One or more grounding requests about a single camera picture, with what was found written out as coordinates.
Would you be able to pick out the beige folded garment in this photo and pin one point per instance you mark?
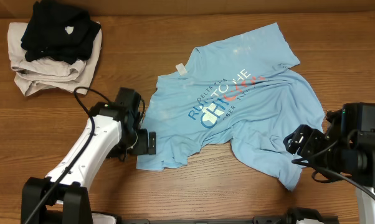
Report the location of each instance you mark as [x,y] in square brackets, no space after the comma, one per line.
[46,73]

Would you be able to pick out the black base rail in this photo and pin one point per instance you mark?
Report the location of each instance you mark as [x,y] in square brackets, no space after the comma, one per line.
[294,215]

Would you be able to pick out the black folded garment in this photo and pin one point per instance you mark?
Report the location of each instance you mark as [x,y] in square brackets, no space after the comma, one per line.
[60,32]

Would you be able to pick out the light blue printed t-shirt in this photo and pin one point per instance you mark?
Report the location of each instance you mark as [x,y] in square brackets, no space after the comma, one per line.
[242,90]

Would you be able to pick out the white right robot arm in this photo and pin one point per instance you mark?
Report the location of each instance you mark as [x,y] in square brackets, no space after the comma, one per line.
[362,149]

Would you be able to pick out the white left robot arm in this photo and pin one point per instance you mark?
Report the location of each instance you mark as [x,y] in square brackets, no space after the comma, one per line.
[112,131]

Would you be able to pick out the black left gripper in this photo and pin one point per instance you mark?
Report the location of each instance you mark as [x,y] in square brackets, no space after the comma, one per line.
[152,142]

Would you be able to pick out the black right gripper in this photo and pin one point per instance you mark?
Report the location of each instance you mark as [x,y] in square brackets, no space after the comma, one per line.
[299,140]

